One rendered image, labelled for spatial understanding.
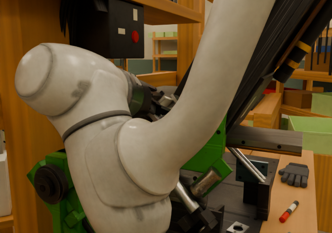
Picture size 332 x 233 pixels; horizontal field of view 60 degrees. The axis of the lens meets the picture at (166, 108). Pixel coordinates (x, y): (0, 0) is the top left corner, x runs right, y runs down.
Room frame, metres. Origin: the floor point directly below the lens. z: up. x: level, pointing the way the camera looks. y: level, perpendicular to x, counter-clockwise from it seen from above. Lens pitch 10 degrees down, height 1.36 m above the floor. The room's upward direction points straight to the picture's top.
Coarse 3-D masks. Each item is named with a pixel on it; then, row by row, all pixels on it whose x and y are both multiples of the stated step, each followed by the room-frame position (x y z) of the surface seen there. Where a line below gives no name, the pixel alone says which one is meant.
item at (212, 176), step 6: (210, 168) 0.64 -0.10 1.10; (204, 174) 0.65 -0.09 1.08; (210, 174) 0.63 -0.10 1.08; (216, 174) 0.63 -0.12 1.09; (198, 180) 0.65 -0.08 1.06; (204, 180) 0.64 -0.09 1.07; (210, 180) 0.63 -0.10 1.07; (216, 180) 0.63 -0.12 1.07; (192, 186) 0.64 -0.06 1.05; (198, 186) 0.64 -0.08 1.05; (204, 186) 0.63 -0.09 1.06; (210, 186) 0.64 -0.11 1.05; (192, 192) 0.64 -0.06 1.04; (198, 192) 0.63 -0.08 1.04; (204, 192) 0.64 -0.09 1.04
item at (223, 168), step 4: (216, 160) 0.67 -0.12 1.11; (220, 160) 0.66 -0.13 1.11; (212, 164) 0.67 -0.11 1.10; (216, 164) 0.66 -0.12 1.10; (220, 164) 0.66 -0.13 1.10; (224, 164) 0.66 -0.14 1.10; (216, 168) 0.66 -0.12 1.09; (220, 168) 0.66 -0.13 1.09; (224, 168) 0.65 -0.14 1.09; (228, 168) 0.65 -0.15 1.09; (204, 172) 0.67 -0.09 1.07; (220, 172) 0.66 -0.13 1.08; (224, 172) 0.65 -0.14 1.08; (228, 172) 0.65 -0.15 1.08; (200, 176) 0.67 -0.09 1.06; (224, 176) 0.65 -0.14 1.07; (220, 180) 0.65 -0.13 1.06; (216, 184) 0.65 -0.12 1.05; (212, 188) 0.65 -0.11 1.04; (208, 192) 0.65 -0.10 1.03; (204, 196) 0.66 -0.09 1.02
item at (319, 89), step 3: (315, 42) 8.13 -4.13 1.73; (315, 45) 8.13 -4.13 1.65; (330, 45) 8.02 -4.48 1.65; (315, 48) 8.13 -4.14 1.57; (321, 48) 8.10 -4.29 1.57; (324, 48) 8.07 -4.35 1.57; (327, 48) 8.04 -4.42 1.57; (330, 48) 8.01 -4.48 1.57; (315, 51) 8.13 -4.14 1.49; (321, 51) 8.10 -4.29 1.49; (324, 51) 8.07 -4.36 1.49; (327, 51) 8.04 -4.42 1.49; (330, 51) 8.01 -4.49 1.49; (312, 81) 8.13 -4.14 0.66; (312, 84) 8.13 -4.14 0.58; (312, 87) 8.19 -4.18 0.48; (315, 87) 8.16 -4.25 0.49; (318, 87) 8.15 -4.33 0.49; (321, 87) 8.15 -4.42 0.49; (312, 90) 8.19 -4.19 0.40; (315, 90) 8.15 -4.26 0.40; (318, 90) 8.12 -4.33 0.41; (321, 90) 8.09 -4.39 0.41; (327, 90) 8.36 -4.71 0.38; (330, 90) 8.33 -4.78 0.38
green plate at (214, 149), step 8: (224, 120) 0.69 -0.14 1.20; (224, 128) 0.69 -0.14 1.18; (216, 136) 0.69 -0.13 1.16; (224, 136) 0.69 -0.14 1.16; (208, 144) 0.69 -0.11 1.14; (216, 144) 0.68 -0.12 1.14; (224, 144) 0.74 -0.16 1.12; (200, 152) 0.69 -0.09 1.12; (208, 152) 0.68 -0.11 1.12; (216, 152) 0.68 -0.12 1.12; (224, 152) 0.74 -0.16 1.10; (192, 160) 0.70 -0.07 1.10; (200, 160) 0.69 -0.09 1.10; (208, 160) 0.68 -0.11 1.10; (184, 168) 0.70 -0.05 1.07; (192, 168) 0.69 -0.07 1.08; (200, 168) 0.68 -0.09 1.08
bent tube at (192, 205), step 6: (174, 96) 0.72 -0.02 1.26; (174, 102) 0.72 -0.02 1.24; (180, 186) 0.66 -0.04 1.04; (174, 192) 0.66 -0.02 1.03; (180, 192) 0.65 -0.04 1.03; (186, 192) 0.65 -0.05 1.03; (180, 198) 0.65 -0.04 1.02; (186, 198) 0.64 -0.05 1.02; (192, 198) 0.65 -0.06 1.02; (186, 204) 0.64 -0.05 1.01; (192, 204) 0.63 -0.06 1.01; (198, 204) 0.64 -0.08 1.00; (192, 210) 0.63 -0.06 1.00
